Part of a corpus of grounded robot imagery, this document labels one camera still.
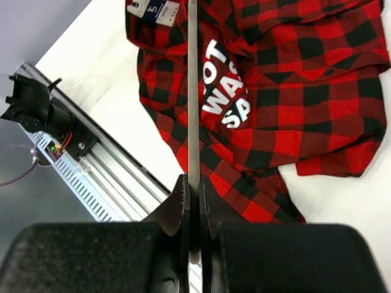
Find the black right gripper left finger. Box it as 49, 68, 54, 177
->
1, 175, 190, 292

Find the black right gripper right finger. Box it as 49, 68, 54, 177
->
199, 176, 386, 292

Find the metal clothes hanger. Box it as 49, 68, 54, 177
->
186, 0, 203, 284

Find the red black plaid shirt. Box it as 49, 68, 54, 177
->
125, 0, 391, 225

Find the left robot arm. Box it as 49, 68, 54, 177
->
1, 74, 99, 161

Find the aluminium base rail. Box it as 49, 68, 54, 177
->
51, 89, 169, 221

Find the white slotted cable duct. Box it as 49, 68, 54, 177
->
25, 132, 133, 222

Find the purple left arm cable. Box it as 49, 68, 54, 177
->
0, 145, 39, 189

